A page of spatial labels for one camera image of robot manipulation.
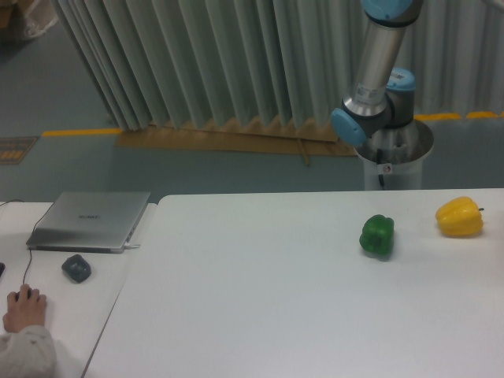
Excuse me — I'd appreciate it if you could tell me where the person's bare hand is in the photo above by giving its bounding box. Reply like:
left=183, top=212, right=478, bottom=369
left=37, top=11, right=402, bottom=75
left=2, top=284, right=46, bottom=333

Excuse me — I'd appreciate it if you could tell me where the black computer mouse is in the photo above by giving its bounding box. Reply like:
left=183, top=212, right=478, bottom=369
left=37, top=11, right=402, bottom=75
left=26, top=288, right=40, bottom=302

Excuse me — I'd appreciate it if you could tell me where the light grey sleeve forearm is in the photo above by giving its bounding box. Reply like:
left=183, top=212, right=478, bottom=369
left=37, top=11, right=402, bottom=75
left=1, top=325, right=57, bottom=377

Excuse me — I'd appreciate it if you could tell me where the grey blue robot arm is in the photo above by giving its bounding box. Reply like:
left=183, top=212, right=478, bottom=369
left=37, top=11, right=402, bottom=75
left=331, top=1, right=503, bottom=146

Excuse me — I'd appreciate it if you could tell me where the green bell pepper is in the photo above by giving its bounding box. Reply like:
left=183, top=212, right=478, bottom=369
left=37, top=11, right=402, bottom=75
left=359, top=214, right=395, bottom=261

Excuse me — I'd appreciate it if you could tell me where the yellow bell pepper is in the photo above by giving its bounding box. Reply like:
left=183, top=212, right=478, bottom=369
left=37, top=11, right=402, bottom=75
left=435, top=196, right=484, bottom=237

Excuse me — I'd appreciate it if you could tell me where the small black round object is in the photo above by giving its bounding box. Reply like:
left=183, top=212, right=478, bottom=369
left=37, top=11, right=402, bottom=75
left=61, top=254, right=92, bottom=284

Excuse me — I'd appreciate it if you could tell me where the silver closed laptop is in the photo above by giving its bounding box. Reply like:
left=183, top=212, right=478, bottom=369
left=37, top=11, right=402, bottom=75
left=26, top=191, right=150, bottom=254

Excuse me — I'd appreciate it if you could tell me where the white laptop plug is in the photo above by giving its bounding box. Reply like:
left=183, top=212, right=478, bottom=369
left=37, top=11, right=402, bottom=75
left=124, top=243, right=141, bottom=250

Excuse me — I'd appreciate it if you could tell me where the grey pleated curtain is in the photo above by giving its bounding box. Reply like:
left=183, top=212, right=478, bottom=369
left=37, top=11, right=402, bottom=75
left=53, top=1, right=503, bottom=130

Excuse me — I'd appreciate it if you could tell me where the brown cardboard sheet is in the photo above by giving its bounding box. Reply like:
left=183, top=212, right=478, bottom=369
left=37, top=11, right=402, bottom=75
left=115, top=116, right=356, bottom=165

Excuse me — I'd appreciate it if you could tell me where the black mouse cable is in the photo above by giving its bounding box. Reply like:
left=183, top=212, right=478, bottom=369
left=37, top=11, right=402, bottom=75
left=0, top=199, right=53, bottom=287

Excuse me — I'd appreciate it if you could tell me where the black pedestal cable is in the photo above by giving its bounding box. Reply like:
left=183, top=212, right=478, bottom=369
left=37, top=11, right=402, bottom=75
left=376, top=147, right=386, bottom=191

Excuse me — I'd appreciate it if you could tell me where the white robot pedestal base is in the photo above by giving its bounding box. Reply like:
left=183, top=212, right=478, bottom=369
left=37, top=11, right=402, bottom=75
left=355, top=120, right=434, bottom=191

